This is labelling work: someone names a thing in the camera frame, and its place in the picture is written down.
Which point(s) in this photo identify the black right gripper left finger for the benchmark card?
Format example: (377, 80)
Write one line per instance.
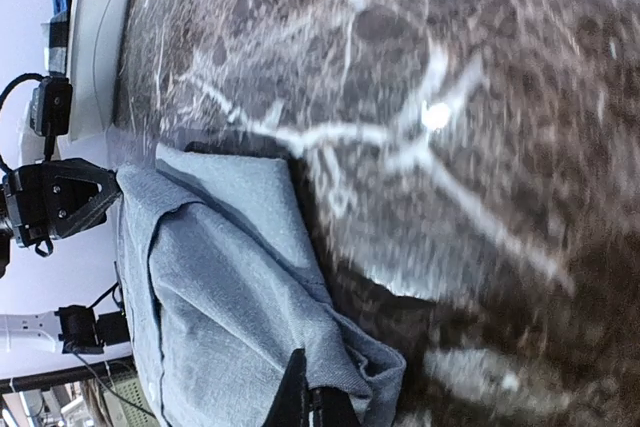
(291, 404)

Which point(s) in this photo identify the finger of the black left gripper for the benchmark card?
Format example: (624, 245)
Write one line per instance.
(77, 196)

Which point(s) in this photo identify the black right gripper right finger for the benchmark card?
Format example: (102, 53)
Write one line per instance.
(331, 407)

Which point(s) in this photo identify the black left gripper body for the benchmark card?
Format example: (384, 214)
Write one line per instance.
(23, 191)

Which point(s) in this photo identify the grey long sleeve shirt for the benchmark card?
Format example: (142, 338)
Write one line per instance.
(221, 285)

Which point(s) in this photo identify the white laundry basket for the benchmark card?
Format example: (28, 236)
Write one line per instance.
(95, 35)

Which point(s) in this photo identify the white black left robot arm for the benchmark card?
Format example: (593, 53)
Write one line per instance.
(75, 329)

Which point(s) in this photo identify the black white checked shirt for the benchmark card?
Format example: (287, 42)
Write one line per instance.
(57, 37)

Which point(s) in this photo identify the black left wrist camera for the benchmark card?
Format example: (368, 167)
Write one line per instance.
(49, 108)

